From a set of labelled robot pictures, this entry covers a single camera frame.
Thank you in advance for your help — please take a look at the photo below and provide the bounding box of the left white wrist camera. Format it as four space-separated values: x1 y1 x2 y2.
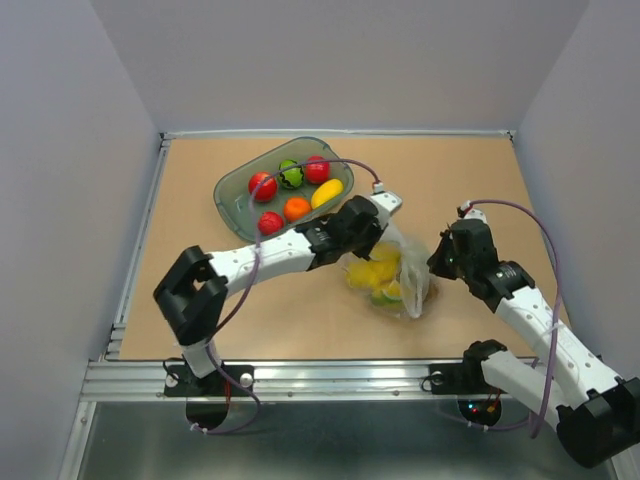
369 182 403 224

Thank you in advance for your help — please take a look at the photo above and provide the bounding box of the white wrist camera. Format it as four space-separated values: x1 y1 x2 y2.
457 201 487 224
369 182 403 224

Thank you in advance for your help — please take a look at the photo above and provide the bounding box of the clear plastic bag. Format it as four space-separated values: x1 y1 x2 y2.
342 224 432 319

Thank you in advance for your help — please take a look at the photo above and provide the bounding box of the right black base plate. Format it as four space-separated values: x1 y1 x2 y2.
420 362 486 395

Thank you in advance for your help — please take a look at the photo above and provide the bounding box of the aluminium front rail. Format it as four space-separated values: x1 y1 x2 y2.
82 357 551 401

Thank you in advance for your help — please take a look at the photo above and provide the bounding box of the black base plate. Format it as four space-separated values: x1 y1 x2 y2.
163 363 254 398
420 362 486 395

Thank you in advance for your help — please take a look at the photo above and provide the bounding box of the red apple left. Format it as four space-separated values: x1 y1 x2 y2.
248 172 278 203

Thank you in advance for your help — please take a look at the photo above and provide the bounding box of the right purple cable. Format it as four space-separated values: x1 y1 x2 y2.
467 198 564 440

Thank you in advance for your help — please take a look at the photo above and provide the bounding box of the grey-green plastic basin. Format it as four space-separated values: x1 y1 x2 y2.
213 137 338 243

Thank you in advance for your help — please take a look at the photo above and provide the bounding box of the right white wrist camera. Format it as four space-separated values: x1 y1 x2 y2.
457 201 487 224

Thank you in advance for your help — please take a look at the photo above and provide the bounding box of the red apple right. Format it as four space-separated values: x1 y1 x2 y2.
304 156 330 185

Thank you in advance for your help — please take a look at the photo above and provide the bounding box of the yellow toy mango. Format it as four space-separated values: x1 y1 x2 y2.
310 179 344 209

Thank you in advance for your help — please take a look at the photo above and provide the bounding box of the green fruit in bag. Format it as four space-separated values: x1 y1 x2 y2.
370 291 404 310

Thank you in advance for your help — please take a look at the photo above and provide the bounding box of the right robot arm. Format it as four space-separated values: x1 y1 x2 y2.
427 215 639 468

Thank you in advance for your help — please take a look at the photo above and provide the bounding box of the orange toy fruit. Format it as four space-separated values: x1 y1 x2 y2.
283 197 312 223

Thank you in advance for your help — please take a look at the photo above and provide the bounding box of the red toy strawberry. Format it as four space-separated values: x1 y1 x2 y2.
257 211 285 236

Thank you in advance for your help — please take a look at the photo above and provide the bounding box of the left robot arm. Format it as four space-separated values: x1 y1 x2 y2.
153 192 402 394

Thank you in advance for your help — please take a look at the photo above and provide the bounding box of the green toy watermelon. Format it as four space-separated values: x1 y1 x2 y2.
278 159 304 189

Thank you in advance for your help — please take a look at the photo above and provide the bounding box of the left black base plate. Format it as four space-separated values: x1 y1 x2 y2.
163 363 254 398

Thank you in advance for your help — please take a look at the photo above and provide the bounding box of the red apple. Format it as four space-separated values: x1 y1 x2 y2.
304 156 330 185
248 172 278 203

